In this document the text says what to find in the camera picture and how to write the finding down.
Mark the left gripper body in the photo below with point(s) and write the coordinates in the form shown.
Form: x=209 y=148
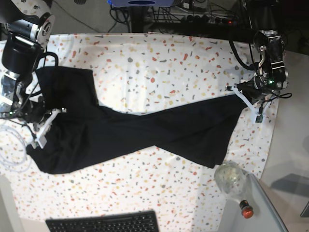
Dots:
x=270 y=72

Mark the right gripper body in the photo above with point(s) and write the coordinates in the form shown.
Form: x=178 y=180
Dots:
x=22 y=98

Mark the black t-shirt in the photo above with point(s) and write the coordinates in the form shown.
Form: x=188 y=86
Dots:
x=88 y=134

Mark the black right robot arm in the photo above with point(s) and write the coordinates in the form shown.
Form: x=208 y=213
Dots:
x=29 y=24

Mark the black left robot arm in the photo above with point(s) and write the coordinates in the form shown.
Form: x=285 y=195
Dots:
x=264 y=16

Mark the black power strip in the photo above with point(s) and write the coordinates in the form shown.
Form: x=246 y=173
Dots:
x=209 y=19

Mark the terrazzo pattern tablecloth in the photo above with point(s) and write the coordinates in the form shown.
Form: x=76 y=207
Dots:
x=137 y=74

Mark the clear jar with yellow content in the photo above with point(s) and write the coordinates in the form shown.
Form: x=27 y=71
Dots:
x=231 y=181

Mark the blue white device top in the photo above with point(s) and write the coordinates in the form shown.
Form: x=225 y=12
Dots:
x=141 y=3

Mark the red emergency stop button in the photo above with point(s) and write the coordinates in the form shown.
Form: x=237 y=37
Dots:
x=246 y=210

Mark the black keyboard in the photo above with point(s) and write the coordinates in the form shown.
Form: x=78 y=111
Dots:
x=145 y=221

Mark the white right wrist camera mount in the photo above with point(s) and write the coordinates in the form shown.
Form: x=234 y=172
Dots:
x=40 y=139

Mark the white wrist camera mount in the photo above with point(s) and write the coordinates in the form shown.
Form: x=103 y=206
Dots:
x=257 y=114
x=40 y=139

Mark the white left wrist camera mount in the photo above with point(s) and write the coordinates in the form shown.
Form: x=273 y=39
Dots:
x=257 y=114

